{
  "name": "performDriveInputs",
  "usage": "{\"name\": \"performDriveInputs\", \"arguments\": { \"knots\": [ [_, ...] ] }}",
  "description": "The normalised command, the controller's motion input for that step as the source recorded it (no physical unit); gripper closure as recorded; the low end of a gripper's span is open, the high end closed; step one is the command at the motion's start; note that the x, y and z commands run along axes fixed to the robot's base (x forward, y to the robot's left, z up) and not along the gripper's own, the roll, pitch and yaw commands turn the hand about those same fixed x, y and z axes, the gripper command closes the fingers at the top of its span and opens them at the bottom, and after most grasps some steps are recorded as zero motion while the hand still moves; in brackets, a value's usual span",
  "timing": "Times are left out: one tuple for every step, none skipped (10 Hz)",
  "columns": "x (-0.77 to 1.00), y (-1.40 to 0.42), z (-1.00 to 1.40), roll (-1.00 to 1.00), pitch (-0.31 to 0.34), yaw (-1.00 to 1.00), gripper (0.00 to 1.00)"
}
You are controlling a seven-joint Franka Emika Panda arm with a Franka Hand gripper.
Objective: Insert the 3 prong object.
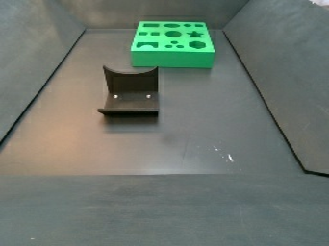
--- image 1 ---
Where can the green shape-sorter block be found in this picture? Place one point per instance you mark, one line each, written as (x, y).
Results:
(172, 44)

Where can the black curved holder stand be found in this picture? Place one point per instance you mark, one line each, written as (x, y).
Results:
(132, 92)

